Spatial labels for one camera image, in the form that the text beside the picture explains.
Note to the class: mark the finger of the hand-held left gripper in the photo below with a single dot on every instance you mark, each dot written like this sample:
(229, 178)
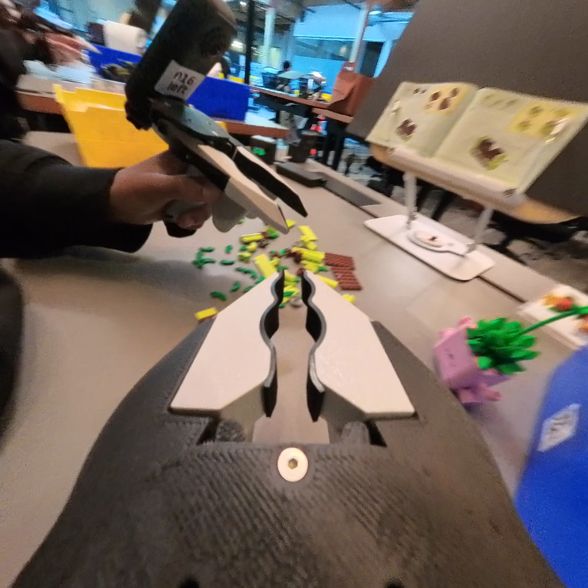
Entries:
(239, 188)
(266, 179)

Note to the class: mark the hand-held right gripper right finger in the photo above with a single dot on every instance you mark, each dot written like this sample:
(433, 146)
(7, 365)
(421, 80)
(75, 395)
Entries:
(363, 367)

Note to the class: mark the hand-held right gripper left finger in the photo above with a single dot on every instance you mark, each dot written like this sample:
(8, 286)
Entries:
(225, 363)

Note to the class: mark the person's left forearm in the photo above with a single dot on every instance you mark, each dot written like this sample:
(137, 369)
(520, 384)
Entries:
(55, 202)

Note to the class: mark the person's left hand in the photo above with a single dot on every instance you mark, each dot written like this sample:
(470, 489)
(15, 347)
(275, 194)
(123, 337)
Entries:
(147, 193)

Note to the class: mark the black charger green lights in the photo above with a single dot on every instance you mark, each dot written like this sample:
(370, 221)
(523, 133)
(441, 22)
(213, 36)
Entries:
(263, 150)

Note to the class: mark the flat black box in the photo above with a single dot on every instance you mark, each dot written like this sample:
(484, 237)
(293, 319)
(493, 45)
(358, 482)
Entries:
(301, 174)

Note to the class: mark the black upright box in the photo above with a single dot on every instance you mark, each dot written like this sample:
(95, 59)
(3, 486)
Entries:
(303, 147)

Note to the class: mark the scattered lime green bricks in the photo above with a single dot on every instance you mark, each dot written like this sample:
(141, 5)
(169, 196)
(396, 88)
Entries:
(264, 264)

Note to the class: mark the scattered green leaf pieces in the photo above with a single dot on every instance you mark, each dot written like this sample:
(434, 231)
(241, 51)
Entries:
(202, 262)

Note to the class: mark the yellow plastic bin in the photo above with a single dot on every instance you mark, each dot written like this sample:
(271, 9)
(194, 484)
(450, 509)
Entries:
(101, 133)

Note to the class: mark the brown studded plate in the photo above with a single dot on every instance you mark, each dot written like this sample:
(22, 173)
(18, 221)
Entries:
(340, 262)
(347, 280)

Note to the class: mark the pink brick flower pot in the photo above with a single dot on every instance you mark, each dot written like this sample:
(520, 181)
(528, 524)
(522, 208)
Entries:
(454, 358)

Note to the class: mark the white paper roll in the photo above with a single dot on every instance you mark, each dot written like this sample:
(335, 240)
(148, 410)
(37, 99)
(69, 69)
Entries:
(124, 39)

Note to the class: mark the black pole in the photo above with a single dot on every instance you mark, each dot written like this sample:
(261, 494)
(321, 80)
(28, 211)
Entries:
(250, 41)

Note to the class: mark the brown paper bag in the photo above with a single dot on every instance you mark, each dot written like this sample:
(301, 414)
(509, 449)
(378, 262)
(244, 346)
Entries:
(351, 92)

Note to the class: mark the white book stand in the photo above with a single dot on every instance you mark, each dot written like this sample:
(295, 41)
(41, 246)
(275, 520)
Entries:
(464, 264)

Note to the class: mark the white printed sheet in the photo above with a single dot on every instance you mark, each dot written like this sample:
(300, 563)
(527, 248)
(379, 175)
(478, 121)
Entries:
(574, 337)

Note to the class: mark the instruction booklet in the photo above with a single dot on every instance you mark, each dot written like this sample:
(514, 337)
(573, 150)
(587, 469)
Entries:
(505, 138)

